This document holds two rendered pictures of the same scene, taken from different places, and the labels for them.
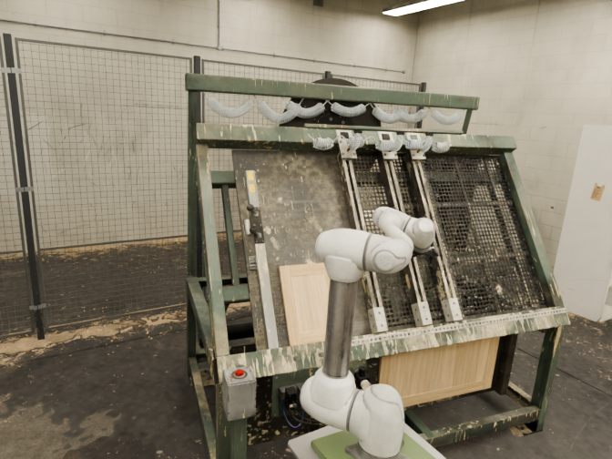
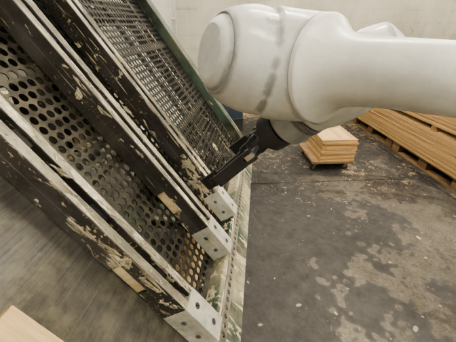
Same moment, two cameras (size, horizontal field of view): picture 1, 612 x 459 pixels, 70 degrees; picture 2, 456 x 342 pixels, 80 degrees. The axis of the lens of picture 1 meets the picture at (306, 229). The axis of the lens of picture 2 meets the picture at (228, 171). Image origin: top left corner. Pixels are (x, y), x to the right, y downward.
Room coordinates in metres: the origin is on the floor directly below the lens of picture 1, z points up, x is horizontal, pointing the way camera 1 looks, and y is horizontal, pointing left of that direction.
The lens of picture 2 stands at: (1.87, -0.08, 1.58)
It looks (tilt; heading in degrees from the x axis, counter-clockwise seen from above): 28 degrees down; 298
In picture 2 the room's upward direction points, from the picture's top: straight up
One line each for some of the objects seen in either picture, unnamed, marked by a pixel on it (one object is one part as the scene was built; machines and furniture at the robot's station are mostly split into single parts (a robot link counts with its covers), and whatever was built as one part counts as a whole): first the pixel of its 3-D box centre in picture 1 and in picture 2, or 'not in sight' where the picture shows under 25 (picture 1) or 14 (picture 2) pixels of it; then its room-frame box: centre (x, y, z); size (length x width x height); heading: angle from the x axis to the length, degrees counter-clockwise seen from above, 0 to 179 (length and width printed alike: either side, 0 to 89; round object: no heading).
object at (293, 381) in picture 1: (325, 395); not in sight; (1.84, -0.14, 0.69); 0.50 x 0.14 x 0.24; 112
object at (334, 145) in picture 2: not in sight; (325, 146); (2.28, -3.51, 0.20); 0.61 x 0.53 x 0.40; 122
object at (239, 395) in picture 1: (239, 392); not in sight; (1.61, 0.25, 0.84); 0.12 x 0.12 x 0.18; 22
